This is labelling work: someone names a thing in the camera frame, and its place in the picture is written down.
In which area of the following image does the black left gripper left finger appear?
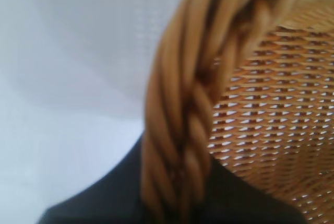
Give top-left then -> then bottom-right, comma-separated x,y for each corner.
39,134 -> 147,224

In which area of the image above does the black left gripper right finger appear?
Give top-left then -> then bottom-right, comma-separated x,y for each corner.
193,160 -> 311,224

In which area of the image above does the woven wicker basket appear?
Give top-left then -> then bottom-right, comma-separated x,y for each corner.
139,0 -> 334,224

